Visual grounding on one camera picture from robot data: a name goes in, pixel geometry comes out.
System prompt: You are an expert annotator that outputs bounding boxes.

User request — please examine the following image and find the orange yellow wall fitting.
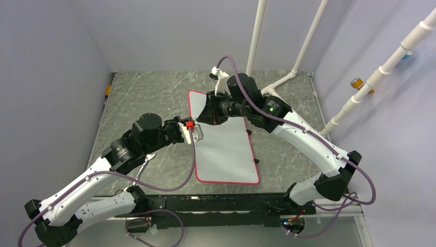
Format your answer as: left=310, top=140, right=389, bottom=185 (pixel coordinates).
left=350, top=78, right=365, bottom=91

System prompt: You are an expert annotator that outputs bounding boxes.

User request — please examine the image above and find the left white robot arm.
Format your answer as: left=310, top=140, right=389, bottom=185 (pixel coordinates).
left=25, top=113, right=204, bottom=246

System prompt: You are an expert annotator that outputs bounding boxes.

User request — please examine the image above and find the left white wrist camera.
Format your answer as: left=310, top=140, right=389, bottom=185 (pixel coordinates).
left=178, top=117, right=204, bottom=144

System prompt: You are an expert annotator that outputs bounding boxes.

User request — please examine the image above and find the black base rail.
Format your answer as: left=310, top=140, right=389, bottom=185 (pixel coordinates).
left=125, top=193, right=316, bottom=229

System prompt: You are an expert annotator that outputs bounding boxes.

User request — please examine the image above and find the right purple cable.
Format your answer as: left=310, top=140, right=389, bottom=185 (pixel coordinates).
left=216, top=55, right=377, bottom=206

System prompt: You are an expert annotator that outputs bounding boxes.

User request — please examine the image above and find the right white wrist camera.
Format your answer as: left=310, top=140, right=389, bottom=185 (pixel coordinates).
left=209, top=66, right=230, bottom=98

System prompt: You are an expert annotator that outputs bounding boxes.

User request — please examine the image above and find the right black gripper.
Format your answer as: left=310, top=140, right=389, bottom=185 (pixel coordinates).
left=197, top=89, right=250, bottom=125

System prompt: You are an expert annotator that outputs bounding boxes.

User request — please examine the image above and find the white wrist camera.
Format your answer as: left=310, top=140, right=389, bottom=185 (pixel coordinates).
left=178, top=117, right=204, bottom=144
left=209, top=66, right=230, bottom=98

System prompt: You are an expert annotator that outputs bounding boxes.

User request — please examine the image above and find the red framed whiteboard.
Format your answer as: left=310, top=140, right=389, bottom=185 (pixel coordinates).
left=187, top=90, right=260, bottom=185

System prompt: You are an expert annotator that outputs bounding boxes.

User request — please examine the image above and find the white PVC diagonal pipe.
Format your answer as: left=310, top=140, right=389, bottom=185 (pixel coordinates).
left=320, top=10, right=435, bottom=136

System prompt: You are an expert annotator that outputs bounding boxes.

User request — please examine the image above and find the white PVC pipe frame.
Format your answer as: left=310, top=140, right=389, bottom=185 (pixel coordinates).
left=245, top=1, right=336, bottom=96

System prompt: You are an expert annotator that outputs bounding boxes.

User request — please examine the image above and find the silver combination wrench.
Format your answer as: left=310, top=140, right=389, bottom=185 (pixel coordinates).
left=134, top=152, right=157, bottom=180

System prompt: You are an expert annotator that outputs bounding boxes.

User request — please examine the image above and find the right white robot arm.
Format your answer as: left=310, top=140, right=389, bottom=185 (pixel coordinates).
left=196, top=69, right=361, bottom=214

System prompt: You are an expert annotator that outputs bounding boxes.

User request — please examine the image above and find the blue wall fitting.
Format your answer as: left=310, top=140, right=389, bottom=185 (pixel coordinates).
left=401, top=50, right=413, bottom=61

